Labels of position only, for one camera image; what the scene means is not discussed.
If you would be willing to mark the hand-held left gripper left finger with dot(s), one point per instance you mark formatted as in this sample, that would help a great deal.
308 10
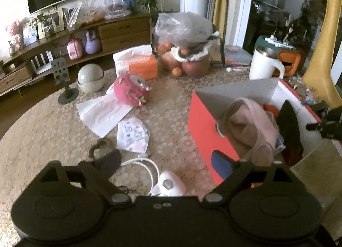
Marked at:
112 162

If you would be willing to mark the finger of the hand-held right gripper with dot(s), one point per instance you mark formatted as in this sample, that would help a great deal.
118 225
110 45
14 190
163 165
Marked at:
335 114
330 130

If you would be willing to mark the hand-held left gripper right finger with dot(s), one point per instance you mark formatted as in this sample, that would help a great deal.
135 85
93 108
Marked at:
223 164

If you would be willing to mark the brown hair scrunchie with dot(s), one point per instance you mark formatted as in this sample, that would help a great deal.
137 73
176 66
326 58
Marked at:
100 144

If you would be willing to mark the orange cardboard box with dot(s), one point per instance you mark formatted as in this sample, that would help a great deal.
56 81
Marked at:
203 129

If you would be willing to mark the pink cloth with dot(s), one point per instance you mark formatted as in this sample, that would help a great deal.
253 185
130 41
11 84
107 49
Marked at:
245 124

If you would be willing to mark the orange cloth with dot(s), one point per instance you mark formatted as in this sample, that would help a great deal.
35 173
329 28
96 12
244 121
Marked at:
269 108

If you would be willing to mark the pink fruit plush toy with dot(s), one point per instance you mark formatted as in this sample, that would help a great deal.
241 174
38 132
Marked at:
125 91

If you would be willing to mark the printed white face mask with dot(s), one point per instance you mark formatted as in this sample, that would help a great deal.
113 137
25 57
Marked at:
132 134

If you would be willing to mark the white paper sheet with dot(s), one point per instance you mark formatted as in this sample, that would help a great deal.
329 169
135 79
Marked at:
101 113

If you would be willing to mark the yellow giraffe figure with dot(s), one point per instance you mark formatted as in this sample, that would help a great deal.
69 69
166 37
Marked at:
326 62

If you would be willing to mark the green orange tissue box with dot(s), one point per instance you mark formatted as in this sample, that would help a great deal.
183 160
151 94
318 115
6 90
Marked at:
288 62

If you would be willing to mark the round pale green container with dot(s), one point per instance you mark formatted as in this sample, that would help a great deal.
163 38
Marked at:
90 77

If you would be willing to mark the white steel mug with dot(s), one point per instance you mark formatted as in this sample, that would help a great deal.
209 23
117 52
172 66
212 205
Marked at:
260 67

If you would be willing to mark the makeup brush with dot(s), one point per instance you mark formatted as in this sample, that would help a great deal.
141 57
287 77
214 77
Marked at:
287 33

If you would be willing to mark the orange tissue pack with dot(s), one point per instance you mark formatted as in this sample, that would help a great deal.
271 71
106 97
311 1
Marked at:
141 67

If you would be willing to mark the small orange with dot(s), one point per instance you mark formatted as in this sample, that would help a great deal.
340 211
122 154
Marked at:
177 71

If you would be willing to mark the grey phone stand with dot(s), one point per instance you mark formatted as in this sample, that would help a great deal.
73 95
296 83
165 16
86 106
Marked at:
60 69

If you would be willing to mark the stack of books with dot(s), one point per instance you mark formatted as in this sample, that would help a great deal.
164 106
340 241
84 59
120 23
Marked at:
237 55

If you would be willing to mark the pink mini backpack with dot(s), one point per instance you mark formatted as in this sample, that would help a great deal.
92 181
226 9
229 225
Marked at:
74 50

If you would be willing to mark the purple kettlebell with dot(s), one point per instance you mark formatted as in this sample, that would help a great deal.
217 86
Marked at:
93 45

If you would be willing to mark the small wooden chair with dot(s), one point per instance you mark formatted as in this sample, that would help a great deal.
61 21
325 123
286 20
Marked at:
40 62

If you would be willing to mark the wooden tv cabinet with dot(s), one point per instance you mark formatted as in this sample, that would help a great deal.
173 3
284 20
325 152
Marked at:
123 33

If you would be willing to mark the plastic bag of fruit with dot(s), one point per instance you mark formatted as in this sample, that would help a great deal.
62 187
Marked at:
181 27

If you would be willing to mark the clear bag of snacks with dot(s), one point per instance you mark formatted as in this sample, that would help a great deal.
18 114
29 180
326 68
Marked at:
88 15

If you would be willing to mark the small blue picture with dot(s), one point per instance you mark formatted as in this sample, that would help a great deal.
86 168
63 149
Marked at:
29 34

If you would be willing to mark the clear plastic bag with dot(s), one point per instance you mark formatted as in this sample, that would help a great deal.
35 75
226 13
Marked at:
115 3

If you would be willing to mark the yellow curtain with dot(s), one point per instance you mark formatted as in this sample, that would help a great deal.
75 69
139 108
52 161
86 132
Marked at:
223 0

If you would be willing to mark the pink bear toy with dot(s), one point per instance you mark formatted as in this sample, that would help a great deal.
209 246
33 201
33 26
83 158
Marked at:
13 29

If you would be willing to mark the white photo frame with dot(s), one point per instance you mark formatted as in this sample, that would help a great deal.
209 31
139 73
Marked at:
56 19

